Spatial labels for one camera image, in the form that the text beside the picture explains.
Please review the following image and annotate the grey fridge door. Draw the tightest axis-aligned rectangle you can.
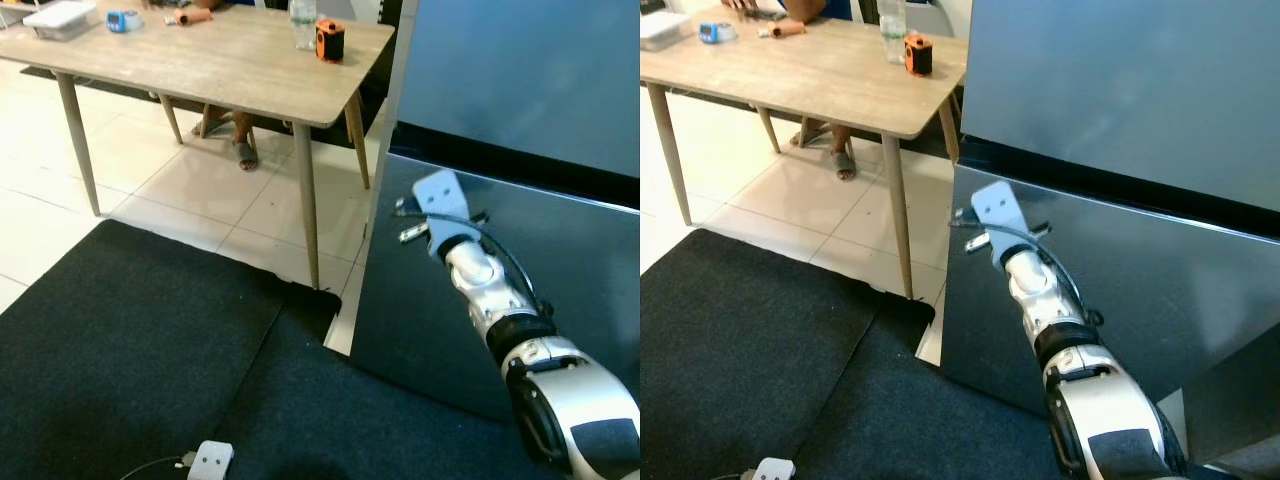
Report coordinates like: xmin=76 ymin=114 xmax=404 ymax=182
xmin=962 ymin=0 xmax=1280 ymax=216
xmin=940 ymin=165 xmax=1280 ymax=471
xmin=350 ymin=152 xmax=641 ymax=426
xmin=393 ymin=0 xmax=641 ymax=186

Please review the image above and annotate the fridge cabinet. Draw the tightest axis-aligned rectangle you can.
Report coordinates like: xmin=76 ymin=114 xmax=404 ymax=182
xmin=325 ymin=0 xmax=641 ymax=359
xmin=915 ymin=0 xmax=1280 ymax=369

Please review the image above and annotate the clear storage container white lid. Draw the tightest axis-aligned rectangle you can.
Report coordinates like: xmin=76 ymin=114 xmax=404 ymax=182
xmin=22 ymin=0 xmax=100 ymax=44
xmin=640 ymin=10 xmax=694 ymax=53

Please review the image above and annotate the light wooden table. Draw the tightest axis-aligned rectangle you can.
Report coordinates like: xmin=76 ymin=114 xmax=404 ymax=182
xmin=0 ymin=0 xmax=397 ymax=293
xmin=640 ymin=8 xmax=969 ymax=301

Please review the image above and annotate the clear water bottle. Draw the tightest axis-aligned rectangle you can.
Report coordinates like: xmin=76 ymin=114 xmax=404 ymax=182
xmin=879 ymin=0 xmax=910 ymax=66
xmin=289 ymin=0 xmax=320 ymax=52

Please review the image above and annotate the orange and black device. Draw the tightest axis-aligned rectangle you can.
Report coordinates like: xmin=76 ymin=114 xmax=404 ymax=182
xmin=902 ymin=33 xmax=935 ymax=79
xmin=314 ymin=19 xmax=347 ymax=65

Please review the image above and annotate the seated person left lower leg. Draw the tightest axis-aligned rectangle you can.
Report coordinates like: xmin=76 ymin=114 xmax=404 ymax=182
xmin=230 ymin=108 xmax=261 ymax=172
xmin=830 ymin=122 xmax=861 ymax=183

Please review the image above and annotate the light grey right wrist camera mount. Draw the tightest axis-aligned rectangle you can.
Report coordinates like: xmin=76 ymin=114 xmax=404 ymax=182
xmin=970 ymin=181 xmax=1031 ymax=266
xmin=411 ymin=170 xmax=473 ymax=263

